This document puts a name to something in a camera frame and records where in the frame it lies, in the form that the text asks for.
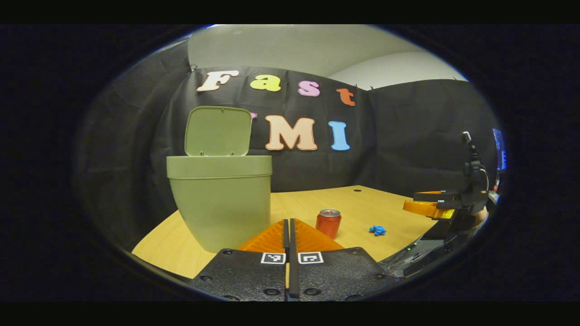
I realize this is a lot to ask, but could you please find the blue lit monitor screen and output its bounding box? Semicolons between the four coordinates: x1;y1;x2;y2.
493;129;507;170

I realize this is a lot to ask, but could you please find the black backdrop cloth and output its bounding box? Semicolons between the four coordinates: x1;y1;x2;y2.
75;41;501;252

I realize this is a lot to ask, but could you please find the green desktop garbage bin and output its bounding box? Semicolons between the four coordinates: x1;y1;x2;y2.
166;106;273;253

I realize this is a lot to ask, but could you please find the red pop can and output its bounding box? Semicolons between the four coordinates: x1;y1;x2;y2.
316;209;342;240

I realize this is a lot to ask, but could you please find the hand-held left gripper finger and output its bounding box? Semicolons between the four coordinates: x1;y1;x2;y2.
289;218;400;302
188;219;290;302

